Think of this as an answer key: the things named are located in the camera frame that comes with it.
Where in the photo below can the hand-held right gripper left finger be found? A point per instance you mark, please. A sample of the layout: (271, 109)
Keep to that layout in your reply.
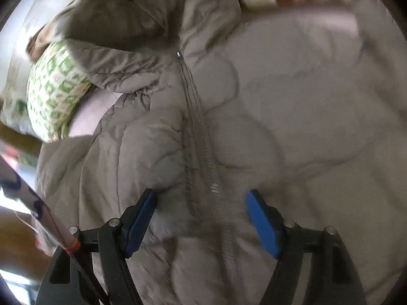
(140, 225)

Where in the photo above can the green patterned pillow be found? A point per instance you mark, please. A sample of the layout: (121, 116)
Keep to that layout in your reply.
(51, 95)

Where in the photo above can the grey puffer jacket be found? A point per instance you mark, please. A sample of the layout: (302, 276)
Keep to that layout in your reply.
(254, 117)

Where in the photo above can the wooden window frame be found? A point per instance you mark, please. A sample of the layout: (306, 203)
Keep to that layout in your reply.
(19, 139)

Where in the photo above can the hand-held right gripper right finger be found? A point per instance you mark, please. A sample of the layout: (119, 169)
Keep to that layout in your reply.
(262, 225)

